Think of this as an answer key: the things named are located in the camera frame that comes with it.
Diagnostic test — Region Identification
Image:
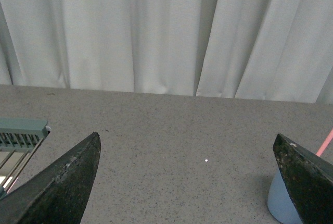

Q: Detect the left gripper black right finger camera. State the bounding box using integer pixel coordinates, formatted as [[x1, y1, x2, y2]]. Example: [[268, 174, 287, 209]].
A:
[[273, 133, 332, 223]]

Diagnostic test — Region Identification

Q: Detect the light blue plastic cup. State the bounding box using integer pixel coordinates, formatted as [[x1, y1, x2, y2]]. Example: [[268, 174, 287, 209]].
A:
[[267, 169, 302, 224]]

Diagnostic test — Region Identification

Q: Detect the white pleated curtain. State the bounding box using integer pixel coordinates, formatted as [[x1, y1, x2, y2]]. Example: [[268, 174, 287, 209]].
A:
[[1, 0, 332, 104]]

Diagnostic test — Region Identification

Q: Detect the green plastic dish rack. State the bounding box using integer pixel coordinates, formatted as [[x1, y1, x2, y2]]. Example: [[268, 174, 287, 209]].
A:
[[1, 117, 50, 198]]

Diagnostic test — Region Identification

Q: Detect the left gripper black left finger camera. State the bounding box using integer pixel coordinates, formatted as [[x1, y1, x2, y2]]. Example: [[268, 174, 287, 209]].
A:
[[1, 132, 101, 223]]

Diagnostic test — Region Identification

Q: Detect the pink chopstick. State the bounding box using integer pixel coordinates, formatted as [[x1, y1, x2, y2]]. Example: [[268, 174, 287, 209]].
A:
[[316, 129, 333, 157]]

